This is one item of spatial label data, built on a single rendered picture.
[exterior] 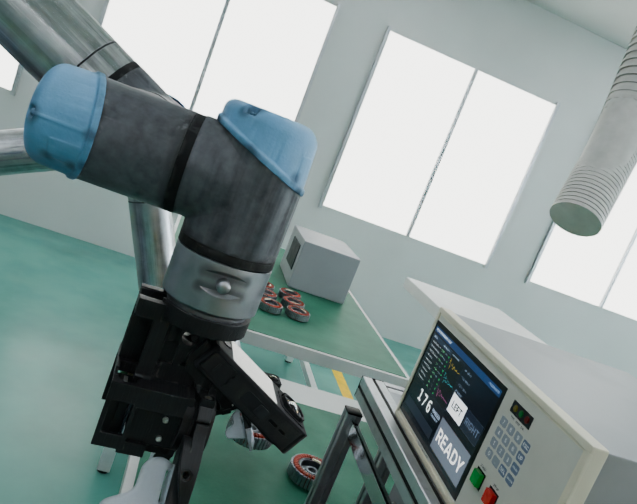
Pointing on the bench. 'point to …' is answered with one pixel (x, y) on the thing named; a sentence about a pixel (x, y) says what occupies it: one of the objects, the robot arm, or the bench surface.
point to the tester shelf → (395, 441)
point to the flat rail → (366, 464)
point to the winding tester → (548, 424)
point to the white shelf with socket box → (433, 297)
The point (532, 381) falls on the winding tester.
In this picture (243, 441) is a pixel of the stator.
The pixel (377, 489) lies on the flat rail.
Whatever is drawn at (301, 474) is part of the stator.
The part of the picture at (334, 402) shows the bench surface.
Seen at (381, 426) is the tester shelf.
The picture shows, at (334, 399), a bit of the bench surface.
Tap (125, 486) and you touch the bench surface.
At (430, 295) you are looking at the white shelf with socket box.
